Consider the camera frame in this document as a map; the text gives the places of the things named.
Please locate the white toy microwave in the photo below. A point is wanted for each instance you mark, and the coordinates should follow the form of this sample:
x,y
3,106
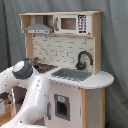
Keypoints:
x,y
73,24

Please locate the black toy stovetop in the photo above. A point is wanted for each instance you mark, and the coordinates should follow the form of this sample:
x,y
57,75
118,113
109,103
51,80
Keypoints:
x,y
44,68

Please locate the wooden toy kitchen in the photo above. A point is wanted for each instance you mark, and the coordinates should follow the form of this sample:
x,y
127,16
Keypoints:
x,y
87,98

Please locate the black toy faucet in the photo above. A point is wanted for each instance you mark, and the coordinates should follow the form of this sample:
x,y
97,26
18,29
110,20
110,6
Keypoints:
x,y
80,65

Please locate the grey toy sink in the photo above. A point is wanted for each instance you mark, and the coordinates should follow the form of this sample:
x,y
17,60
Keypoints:
x,y
72,74

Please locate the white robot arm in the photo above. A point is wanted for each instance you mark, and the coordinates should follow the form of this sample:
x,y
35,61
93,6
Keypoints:
x,y
35,103

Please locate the grey toy range hood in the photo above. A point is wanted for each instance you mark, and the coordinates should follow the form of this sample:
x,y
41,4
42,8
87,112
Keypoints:
x,y
39,27

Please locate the silver toy pot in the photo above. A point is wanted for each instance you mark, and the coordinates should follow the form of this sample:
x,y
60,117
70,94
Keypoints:
x,y
33,61

